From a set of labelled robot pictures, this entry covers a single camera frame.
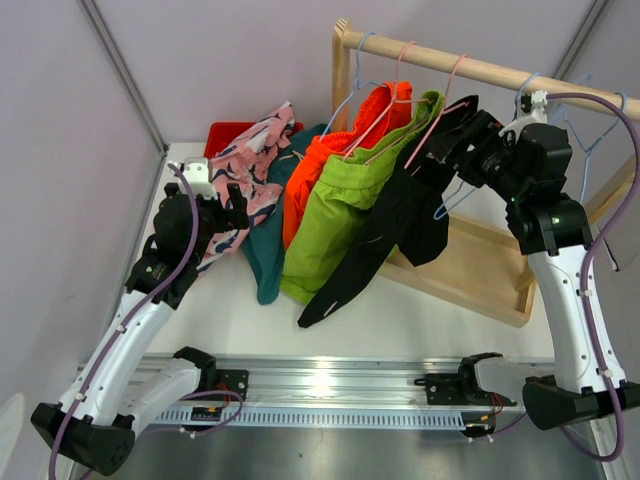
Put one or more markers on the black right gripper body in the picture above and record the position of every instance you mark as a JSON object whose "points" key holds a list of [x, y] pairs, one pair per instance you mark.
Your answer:
{"points": [[489, 161]]}

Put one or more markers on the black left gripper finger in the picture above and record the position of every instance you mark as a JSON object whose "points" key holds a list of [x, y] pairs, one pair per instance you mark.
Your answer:
{"points": [[171, 190], [237, 212]]}

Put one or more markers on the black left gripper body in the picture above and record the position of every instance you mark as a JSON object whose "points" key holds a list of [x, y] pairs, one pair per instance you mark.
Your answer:
{"points": [[213, 217]]}

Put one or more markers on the teal drawstring shorts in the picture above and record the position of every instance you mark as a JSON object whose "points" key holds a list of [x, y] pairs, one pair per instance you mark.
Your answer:
{"points": [[263, 246]]}

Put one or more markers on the pink patterned shorts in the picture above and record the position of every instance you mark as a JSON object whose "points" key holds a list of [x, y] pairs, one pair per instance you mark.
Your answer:
{"points": [[245, 161]]}

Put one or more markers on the black shorts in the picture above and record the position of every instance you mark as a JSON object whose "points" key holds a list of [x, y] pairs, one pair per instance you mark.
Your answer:
{"points": [[401, 216]]}

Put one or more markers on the blue hanger of teal shorts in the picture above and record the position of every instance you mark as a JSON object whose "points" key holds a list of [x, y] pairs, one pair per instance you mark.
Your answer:
{"points": [[589, 147]]}

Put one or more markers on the lime green shorts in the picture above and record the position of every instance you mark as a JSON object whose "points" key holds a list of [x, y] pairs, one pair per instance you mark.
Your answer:
{"points": [[340, 198]]}

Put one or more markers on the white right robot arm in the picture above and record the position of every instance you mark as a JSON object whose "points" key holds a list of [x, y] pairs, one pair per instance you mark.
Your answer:
{"points": [[527, 170]]}

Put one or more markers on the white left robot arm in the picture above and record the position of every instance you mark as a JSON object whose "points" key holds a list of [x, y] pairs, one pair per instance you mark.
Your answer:
{"points": [[96, 421]]}

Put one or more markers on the orange shorts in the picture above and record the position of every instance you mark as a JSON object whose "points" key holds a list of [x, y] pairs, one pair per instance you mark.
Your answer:
{"points": [[308, 171]]}

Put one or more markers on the blue hanger of orange shorts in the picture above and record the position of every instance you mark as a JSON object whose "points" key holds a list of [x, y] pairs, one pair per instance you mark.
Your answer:
{"points": [[345, 75]]}

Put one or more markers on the red plastic bin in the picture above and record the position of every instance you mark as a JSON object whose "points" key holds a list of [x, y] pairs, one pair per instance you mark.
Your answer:
{"points": [[221, 134]]}

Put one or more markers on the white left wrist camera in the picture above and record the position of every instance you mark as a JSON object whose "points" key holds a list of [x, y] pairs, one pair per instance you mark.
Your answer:
{"points": [[197, 173]]}

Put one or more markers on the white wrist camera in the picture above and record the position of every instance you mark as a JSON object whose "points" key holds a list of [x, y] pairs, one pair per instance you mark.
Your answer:
{"points": [[197, 173], [533, 111]]}

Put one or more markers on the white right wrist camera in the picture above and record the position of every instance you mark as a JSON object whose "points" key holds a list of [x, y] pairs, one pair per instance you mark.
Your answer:
{"points": [[533, 111]]}

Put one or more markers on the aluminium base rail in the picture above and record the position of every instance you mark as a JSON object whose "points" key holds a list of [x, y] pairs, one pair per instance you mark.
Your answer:
{"points": [[337, 393]]}

